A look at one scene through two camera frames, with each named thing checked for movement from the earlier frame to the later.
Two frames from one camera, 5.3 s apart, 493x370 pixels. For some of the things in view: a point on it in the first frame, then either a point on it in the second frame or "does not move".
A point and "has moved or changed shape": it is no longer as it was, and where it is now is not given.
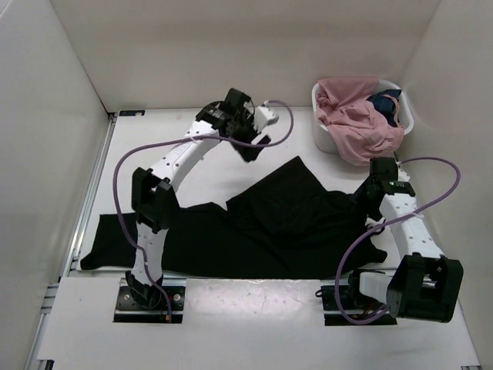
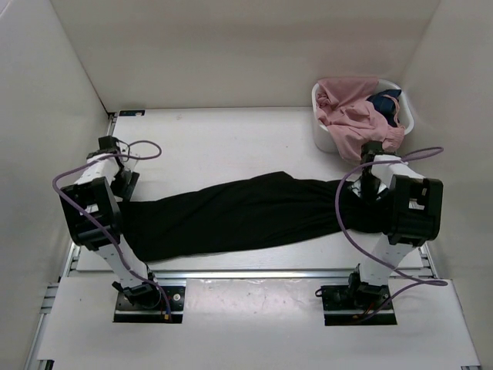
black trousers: [290, 226] has moved or changed shape
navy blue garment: [385, 102] does not move
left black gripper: [248, 153] -> [125, 190]
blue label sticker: [132, 113] does not move
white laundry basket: [323, 139] does not move
